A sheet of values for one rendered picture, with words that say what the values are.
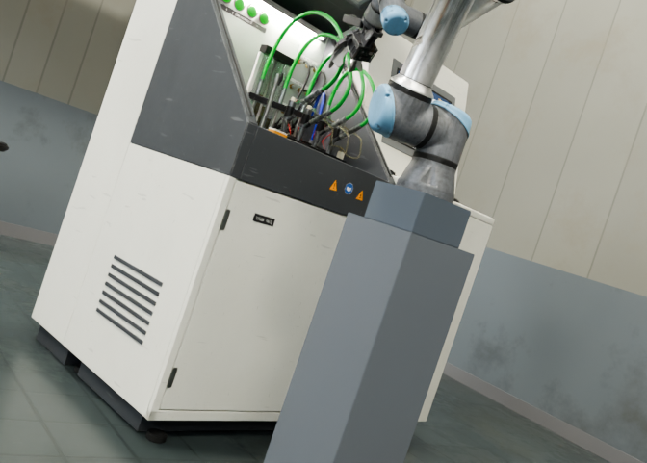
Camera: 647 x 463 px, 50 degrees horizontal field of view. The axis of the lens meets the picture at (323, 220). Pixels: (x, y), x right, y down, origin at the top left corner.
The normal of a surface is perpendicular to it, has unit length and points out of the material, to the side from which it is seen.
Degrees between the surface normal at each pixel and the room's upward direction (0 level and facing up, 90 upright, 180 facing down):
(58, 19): 90
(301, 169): 90
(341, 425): 90
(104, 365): 90
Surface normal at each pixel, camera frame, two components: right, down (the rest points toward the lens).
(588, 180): -0.75, -0.24
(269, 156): 0.68, 0.24
